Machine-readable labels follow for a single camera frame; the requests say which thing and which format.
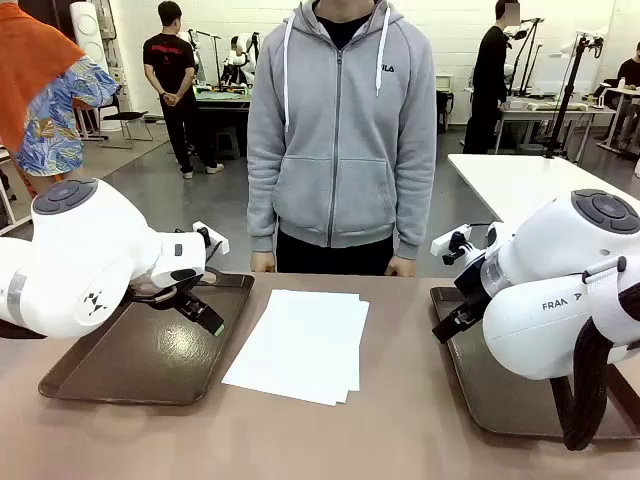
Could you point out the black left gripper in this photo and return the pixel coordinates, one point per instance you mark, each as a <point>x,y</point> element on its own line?
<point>170,292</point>

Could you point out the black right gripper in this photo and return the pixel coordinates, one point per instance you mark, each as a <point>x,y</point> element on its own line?
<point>472,285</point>

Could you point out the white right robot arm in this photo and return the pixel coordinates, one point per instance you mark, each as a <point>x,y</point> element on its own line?
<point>540,250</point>

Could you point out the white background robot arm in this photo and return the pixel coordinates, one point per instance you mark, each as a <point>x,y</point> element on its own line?
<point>245,45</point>

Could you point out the person's right forearm grey sleeve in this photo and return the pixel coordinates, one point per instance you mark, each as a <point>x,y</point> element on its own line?
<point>262,200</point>

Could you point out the person's left forearm grey sleeve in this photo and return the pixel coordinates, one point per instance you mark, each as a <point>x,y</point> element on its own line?
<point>415,200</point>

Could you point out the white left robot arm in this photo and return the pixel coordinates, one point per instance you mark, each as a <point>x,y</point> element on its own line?
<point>75,260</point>

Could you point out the person's right hand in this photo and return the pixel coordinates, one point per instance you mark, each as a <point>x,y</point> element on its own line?
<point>263,263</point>

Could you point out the person's left hand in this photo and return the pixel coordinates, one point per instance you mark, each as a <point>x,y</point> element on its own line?
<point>401,267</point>

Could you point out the brown plastic serving tray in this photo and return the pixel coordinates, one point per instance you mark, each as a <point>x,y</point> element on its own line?
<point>150,360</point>
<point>500,395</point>

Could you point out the black trousers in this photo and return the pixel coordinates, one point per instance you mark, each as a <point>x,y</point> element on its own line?
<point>335,260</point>

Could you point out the grey plastic stool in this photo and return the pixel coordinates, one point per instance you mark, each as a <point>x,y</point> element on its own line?
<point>227,131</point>

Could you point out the person in grey hoodie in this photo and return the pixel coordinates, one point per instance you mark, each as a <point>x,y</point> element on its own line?
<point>340,150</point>

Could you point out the background table with green mat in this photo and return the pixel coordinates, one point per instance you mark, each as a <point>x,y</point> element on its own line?
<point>220,95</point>

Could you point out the white background workbench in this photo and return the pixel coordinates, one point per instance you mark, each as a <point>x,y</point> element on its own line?
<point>545,114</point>

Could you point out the blue floral garment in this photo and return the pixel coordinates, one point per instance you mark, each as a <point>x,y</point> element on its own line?
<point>55,135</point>

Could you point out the beige cabinet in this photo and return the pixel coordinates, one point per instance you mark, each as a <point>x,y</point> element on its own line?
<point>444,85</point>

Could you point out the man in black long sleeves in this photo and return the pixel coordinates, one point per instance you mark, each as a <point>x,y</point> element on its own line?
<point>487,75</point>

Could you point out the man in black t-shirt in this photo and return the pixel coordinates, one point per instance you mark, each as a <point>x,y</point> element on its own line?
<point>167,55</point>

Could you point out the seated person in black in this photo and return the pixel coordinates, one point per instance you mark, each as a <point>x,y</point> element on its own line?
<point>631,72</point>

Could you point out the orange fabric garment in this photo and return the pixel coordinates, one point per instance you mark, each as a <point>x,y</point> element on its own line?
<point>30,60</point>

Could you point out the white standing air conditioner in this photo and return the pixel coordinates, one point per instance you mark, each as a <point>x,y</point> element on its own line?
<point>87,25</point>

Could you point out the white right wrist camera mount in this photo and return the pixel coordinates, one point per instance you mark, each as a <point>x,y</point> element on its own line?
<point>450,240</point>

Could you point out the black camera pole stand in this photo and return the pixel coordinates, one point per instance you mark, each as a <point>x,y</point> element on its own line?
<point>567,95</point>

